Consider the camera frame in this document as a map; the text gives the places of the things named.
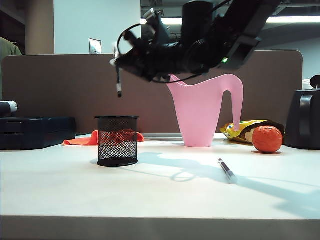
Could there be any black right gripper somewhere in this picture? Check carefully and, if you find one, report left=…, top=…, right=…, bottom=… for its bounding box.
left=109, top=31, right=187, bottom=84

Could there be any black pen with clear end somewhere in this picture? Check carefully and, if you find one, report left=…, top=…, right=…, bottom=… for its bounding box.
left=113, top=46, right=124, bottom=99

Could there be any black mesh pen basket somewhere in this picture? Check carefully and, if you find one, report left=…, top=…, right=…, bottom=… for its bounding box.
left=94, top=115, right=140, bottom=168

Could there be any brown desk partition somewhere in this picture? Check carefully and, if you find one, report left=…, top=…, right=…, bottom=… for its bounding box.
left=1, top=49, right=304, bottom=135

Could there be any pink plastic watering can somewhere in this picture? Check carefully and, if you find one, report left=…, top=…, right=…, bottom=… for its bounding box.
left=166, top=73, right=245, bottom=148

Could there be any beige column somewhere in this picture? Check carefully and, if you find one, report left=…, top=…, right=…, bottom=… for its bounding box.
left=24, top=0, right=55, bottom=56

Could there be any orange cloth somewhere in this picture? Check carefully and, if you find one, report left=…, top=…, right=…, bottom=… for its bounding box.
left=62, top=130, right=145, bottom=147

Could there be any person in green jacket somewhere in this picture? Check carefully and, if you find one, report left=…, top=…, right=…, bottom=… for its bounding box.
left=0, top=36, right=23, bottom=56

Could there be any black case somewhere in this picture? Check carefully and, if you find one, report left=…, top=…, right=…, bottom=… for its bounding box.
left=0, top=116, right=77, bottom=151

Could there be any yellow snack bag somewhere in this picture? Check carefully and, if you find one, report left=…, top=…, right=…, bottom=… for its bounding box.
left=219, top=119, right=286, bottom=146

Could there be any orange ball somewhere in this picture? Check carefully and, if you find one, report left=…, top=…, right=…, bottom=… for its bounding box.
left=251, top=125, right=284, bottom=154

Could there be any ceiling light strip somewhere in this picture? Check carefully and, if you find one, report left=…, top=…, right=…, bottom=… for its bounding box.
left=139, top=16, right=320, bottom=25

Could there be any black kettle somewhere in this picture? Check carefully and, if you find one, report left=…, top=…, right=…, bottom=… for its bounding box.
left=284, top=74, right=320, bottom=151

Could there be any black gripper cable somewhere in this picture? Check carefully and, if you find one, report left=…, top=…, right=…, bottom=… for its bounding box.
left=117, top=22, right=151, bottom=59

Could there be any silver wall plate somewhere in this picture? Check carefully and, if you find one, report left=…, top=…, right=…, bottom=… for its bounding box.
left=88, top=38, right=103, bottom=55

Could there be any white and grey tool handle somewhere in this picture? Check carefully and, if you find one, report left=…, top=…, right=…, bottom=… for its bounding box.
left=0, top=100, right=18, bottom=118

